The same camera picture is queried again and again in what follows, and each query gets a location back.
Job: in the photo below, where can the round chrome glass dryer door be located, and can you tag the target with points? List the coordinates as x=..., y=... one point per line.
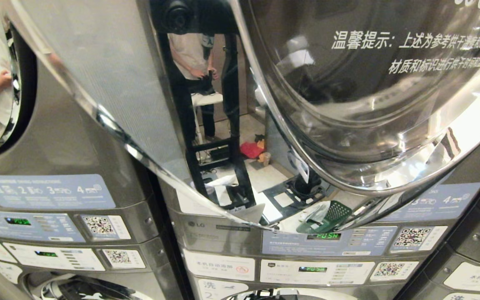
x=348, y=104
x=16, y=87

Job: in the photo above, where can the gray dryer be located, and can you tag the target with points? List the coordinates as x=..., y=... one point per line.
x=77, y=141
x=208, y=236

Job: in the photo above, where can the round washer door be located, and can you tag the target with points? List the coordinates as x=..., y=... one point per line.
x=290, y=295
x=77, y=289

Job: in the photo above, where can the gray washer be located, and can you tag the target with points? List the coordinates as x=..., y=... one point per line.
x=56, y=258
x=475, y=278

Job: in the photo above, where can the middle LG control panel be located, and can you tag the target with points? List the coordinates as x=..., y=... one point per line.
x=273, y=271

